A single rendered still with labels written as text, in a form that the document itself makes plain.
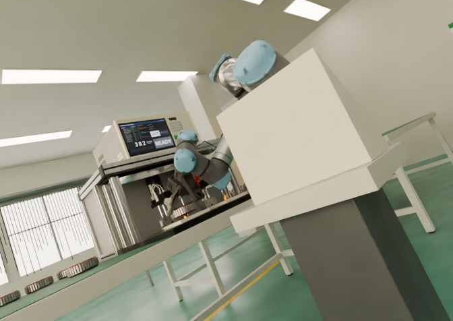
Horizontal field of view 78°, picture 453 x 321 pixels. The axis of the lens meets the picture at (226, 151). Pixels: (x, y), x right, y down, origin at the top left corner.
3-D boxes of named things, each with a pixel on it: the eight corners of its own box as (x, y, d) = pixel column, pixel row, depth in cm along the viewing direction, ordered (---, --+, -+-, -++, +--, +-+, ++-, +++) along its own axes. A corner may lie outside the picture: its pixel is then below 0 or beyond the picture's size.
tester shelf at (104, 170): (222, 146, 161) (219, 138, 162) (104, 174, 114) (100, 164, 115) (185, 170, 192) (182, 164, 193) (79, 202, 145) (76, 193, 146)
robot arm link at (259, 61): (311, 71, 70) (248, 74, 121) (265, 31, 65) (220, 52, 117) (282, 110, 71) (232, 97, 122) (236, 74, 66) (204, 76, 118)
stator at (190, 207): (202, 206, 118) (199, 198, 119) (180, 216, 110) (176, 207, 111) (189, 213, 126) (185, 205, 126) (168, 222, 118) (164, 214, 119)
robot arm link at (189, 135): (176, 135, 101) (178, 127, 109) (174, 162, 106) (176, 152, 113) (198, 137, 102) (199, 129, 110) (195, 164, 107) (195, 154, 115)
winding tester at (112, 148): (202, 143, 156) (189, 110, 160) (129, 160, 126) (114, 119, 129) (170, 167, 184) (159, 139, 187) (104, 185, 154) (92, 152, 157)
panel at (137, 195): (226, 201, 167) (207, 155, 171) (119, 249, 121) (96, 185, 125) (225, 201, 167) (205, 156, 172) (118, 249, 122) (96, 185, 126)
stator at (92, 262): (78, 274, 100) (75, 264, 101) (62, 281, 105) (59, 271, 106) (105, 261, 110) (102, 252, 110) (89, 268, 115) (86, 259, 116)
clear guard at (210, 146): (251, 138, 139) (247, 127, 140) (216, 147, 122) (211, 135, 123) (214, 162, 162) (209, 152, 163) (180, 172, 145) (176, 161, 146)
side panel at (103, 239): (125, 253, 123) (100, 184, 128) (118, 255, 121) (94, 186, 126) (106, 259, 142) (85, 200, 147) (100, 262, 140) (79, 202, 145)
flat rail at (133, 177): (223, 155, 158) (221, 150, 158) (116, 185, 115) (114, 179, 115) (222, 156, 159) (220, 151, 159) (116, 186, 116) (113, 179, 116)
